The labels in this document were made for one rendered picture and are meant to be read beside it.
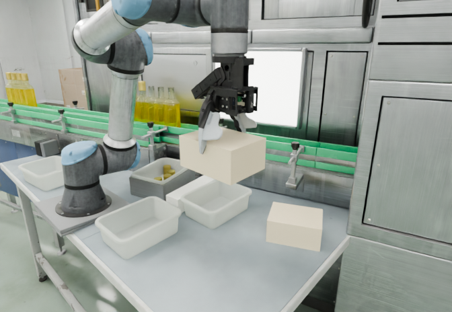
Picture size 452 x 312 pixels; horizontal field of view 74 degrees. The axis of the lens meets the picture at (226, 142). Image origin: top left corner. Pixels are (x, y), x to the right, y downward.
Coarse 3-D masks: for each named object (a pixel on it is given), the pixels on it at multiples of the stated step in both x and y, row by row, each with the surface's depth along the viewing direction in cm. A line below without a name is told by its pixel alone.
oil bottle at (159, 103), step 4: (156, 100) 142; (160, 100) 141; (164, 100) 142; (156, 104) 142; (160, 104) 141; (156, 108) 143; (160, 108) 142; (156, 112) 144; (160, 112) 143; (164, 112) 143; (156, 116) 144; (160, 116) 143; (164, 116) 143; (156, 120) 145; (160, 120) 144; (164, 120) 143; (160, 124) 145; (164, 124) 144
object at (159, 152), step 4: (160, 144) 142; (164, 144) 142; (160, 148) 138; (164, 148) 141; (152, 152) 135; (156, 152) 136; (160, 152) 138; (164, 152) 141; (152, 156) 136; (156, 156) 137; (160, 156) 138; (164, 156) 142; (152, 160) 136
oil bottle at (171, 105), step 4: (168, 100) 139; (172, 100) 139; (176, 100) 141; (164, 104) 140; (168, 104) 139; (172, 104) 139; (176, 104) 141; (164, 108) 141; (168, 108) 140; (172, 108) 139; (176, 108) 141; (168, 112) 141; (172, 112) 140; (176, 112) 142; (168, 116) 141; (172, 116) 140; (176, 116) 142; (168, 120) 142; (172, 120) 141; (176, 120) 142; (168, 124) 143; (172, 124) 142; (176, 124) 143
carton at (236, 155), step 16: (224, 128) 75; (192, 144) 67; (208, 144) 63; (224, 144) 63; (240, 144) 63; (256, 144) 65; (192, 160) 68; (208, 160) 64; (224, 160) 61; (240, 160) 62; (256, 160) 67; (208, 176) 66; (224, 176) 62; (240, 176) 63
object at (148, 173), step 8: (160, 160) 135; (168, 160) 136; (176, 160) 134; (144, 168) 126; (152, 168) 130; (160, 168) 135; (176, 168) 135; (184, 168) 125; (136, 176) 118; (144, 176) 126; (152, 176) 130; (160, 176) 134; (176, 176) 119
